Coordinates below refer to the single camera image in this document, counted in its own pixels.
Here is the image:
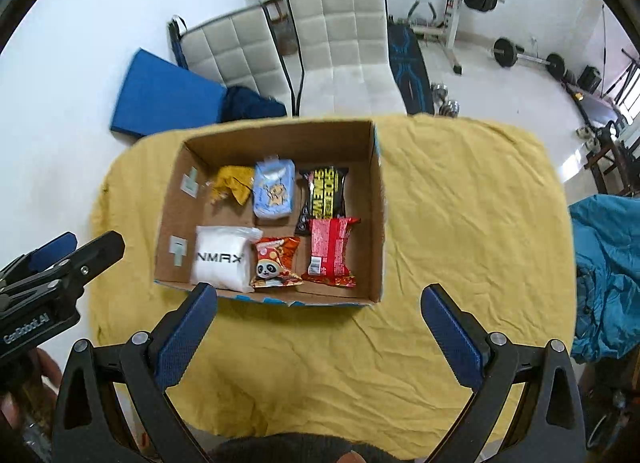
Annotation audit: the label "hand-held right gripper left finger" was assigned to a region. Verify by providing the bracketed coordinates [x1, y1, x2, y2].
[51, 282, 219, 463]

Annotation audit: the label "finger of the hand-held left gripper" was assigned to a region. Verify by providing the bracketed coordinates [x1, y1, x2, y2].
[50, 230, 126, 290]
[25, 232, 79, 273]

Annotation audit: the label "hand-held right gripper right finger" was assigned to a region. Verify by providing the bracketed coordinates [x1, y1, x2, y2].
[421, 284, 587, 463]

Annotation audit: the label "white soft packet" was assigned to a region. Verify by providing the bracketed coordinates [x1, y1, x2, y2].
[191, 226, 264, 294]

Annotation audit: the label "orange panda snack packet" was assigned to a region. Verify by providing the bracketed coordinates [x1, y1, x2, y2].
[249, 236, 305, 290]

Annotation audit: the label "red snack packet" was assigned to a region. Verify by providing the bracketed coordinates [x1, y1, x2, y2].
[301, 216, 362, 289]

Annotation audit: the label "yellow snack packet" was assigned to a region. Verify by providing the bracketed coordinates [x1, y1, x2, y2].
[207, 165, 257, 206]

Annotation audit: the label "light blue tissue packet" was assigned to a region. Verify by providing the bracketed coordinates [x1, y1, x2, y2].
[252, 155, 296, 221]

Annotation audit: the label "black and yellow wipes packet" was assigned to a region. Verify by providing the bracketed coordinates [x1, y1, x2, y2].
[294, 166, 350, 237]

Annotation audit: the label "cardboard box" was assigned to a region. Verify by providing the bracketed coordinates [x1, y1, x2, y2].
[152, 119, 389, 309]

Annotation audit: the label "person's left hand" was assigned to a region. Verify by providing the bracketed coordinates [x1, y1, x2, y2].
[0, 347, 65, 446]

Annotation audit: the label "yellow tablecloth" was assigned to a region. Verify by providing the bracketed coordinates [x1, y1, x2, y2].
[89, 114, 582, 462]

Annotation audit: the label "blue quilted jacket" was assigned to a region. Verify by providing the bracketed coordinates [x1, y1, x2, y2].
[569, 194, 640, 365]

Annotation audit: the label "blue foam mat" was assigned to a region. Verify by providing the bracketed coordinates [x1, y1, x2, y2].
[109, 47, 227, 138]

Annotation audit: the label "dark blue cloth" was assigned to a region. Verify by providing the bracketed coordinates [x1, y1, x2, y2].
[220, 85, 289, 122]

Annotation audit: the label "chrome dumbbells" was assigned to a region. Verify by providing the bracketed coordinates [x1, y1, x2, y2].
[430, 82, 461, 117]

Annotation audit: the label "pair of shoes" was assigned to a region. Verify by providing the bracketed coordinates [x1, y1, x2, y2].
[574, 126, 601, 149]

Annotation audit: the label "dark wooden chair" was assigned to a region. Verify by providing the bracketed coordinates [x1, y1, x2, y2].
[589, 119, 640, 197]

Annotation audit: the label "white padded chair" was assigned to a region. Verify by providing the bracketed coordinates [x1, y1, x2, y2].
[286, 0, 407, 118]
[167, 3, 294, 117]

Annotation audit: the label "black and blue weight bench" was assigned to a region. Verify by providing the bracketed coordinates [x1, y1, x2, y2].
[387, 23, 435, 115]

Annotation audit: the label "black treadmill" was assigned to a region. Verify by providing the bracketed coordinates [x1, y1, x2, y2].
[564, 82, 627, 132]

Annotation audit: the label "short barbell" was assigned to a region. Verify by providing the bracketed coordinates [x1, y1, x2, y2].
[492, 37, 567, 79]

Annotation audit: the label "black speaker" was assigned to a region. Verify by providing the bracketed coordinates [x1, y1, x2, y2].
[577, 64, 604, 93]

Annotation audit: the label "small brown stool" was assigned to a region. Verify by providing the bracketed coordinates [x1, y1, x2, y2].
[262, 0, 297, 57]

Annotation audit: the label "black metal stand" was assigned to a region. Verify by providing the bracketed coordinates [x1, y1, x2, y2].
[614, 47, 640, 115]

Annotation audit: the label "white barbell rack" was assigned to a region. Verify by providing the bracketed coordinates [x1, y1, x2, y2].
[310, 0, 474, 76]

